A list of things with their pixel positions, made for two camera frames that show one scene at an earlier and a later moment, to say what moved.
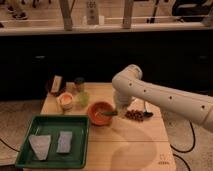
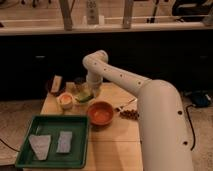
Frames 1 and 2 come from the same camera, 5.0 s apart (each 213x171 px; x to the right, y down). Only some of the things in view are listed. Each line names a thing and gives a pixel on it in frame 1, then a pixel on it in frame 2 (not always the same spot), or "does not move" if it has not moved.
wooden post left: (66, 7) does not move
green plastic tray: (55, 142) does not move
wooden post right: (126, 19) does not move
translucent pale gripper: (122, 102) -> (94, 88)
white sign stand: (92, 16) does not move
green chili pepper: (110, 113) -> (85, 98)
